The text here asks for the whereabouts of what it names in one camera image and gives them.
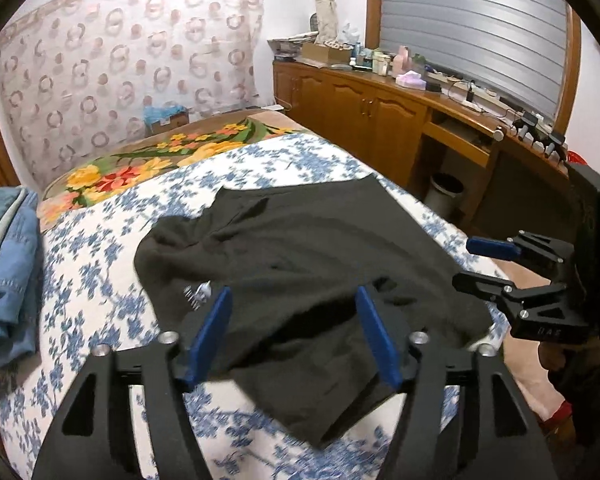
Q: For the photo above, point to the grey green folded garment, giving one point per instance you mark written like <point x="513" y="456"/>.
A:
<point x="2" y="245"/>

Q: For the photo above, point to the open cardboard box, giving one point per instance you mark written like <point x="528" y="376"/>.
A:
<point x="325" y="54"/>

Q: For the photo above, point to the group of toiletry bottles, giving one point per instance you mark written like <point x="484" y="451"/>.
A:
<point x="375" y="57"/>

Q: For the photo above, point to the grey window shutter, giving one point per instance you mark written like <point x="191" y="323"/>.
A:
<point x="470" y="20"/>

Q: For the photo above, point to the black chargers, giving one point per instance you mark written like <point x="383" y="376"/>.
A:
<point x="540" y="135"/>

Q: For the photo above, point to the pink tissue box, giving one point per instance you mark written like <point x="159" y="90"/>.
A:
<point x="411" y="80"/>

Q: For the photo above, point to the beige curtain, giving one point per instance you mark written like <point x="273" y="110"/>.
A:
<point x="325" y="0"/>

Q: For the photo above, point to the blue floral bedsheet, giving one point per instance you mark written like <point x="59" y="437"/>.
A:
<point x="105" y="270"/>

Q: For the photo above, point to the cardboard box with blue contents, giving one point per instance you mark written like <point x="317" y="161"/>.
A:
<point x="166" y="120"/>

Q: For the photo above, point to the black pants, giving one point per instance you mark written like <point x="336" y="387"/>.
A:
<point x="305" y="260"/>

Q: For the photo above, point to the pink bottle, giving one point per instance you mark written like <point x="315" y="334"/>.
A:
<point x="401" y="62"/>

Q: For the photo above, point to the white power strip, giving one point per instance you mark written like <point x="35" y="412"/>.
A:
<point x="472" y="97"/>

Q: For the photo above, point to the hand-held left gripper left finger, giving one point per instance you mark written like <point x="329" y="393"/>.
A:
<point x="212" y="332"/>

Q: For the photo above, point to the yellow flowered blanket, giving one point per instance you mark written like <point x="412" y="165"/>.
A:
<point x="130" y="170"/>

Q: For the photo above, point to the grey trash bin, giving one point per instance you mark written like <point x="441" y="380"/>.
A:
<point x="442" y="195"/>

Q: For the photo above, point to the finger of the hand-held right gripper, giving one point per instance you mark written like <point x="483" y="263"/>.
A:
<point x="490" y="247"/>
<point x="485" y="285"/>

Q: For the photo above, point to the stack of papers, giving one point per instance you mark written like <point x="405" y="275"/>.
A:
<point x="290" y="45"/>

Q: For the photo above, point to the person's right hand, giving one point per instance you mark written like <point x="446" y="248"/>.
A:
<point x="552" y="362"/>

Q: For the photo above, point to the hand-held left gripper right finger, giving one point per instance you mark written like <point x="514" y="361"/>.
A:
<point x="377" y="335"/>

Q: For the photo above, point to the blue denim jeans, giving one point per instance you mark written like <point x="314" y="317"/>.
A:
<point x="15" y="310"/>

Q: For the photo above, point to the wooden cabinet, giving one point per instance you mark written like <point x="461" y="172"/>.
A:
<point x="380" y="115"/>

